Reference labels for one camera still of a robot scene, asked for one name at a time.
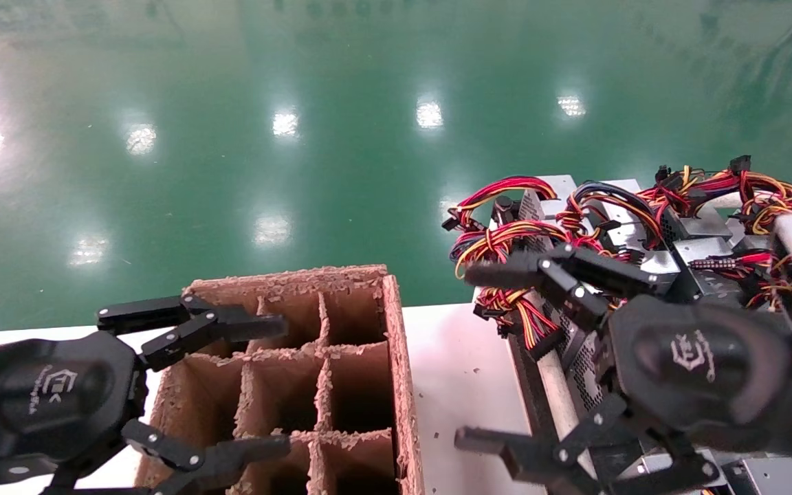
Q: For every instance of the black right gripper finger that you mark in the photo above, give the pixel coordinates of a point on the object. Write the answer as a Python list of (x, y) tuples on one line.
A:
[(575, 275), (547, 467)]

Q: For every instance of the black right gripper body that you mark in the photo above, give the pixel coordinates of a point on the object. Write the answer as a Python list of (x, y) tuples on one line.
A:
[(698, 364)]

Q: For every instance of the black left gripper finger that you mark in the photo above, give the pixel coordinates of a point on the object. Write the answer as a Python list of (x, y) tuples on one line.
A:
[(231, 457), (196, 323)]

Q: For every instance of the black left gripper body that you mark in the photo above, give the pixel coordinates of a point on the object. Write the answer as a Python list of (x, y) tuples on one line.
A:
[(38, 405)]

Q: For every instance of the white padded cart pipe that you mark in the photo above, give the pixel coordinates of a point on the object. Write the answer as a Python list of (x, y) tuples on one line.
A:
[(561, 399)]

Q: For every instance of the brown cardboard divider box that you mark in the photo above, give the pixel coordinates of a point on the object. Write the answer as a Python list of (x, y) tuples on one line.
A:
[(406, 412)]

